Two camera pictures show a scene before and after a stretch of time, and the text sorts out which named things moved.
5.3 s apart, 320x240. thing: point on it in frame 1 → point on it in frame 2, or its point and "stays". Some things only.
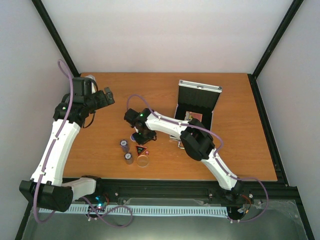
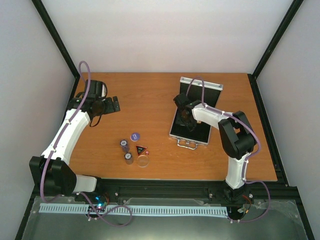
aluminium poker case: [196, 101] stays
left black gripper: [104, 102] → [111, 108]
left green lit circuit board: [100, 203] stays
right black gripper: [141, 141] → [193, 124]
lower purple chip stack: [128, 158] stays
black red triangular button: [140, 149] stays
